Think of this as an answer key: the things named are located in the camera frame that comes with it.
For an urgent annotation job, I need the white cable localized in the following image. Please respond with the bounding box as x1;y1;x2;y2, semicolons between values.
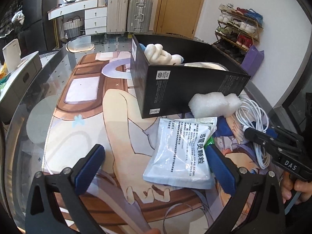
234;97;272;170

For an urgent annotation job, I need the green white medicine packet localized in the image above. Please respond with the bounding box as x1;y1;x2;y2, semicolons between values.
204;136;215;149

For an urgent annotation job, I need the white medicine sachet pack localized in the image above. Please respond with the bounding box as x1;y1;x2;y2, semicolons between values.
143;117;217;190

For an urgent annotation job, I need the white blue plush toy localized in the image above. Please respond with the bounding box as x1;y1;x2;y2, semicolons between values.
140;43;184;65

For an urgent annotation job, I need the right hand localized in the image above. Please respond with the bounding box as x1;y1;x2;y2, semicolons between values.
280;171;312;204

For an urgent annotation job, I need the white foam block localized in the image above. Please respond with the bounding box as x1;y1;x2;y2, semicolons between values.
188;92;242;118

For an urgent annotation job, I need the purple paper bag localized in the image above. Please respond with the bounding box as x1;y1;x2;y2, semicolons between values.
241;45;264;78

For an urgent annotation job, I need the black cardboard box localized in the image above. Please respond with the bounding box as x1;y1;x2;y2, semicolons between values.
130;34;250;118

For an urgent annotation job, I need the shoe rack with shoes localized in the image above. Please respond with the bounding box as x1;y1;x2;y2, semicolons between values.
212;3;263;65

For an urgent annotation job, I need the grey tv cabinet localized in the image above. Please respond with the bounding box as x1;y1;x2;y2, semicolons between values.
0;51;42;125

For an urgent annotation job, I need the wooden door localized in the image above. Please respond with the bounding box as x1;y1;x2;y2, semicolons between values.
153;0;204;39

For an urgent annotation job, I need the white electric kettle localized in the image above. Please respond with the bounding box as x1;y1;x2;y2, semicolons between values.
3;39;22;73

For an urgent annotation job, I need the silver aluminium suitcase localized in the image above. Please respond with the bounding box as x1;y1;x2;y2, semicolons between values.
126;0;153;33

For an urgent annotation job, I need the black refrigerator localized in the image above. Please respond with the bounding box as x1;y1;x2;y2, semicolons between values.
19;0;59;55

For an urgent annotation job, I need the white suitcase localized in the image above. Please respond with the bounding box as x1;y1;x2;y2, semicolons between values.
107;0;129;33

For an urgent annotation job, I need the woven basket under desk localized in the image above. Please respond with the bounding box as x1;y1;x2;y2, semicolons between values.
63;18;83;40

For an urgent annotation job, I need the white drawer desk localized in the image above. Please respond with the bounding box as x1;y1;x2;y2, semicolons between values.
48;0;107;35

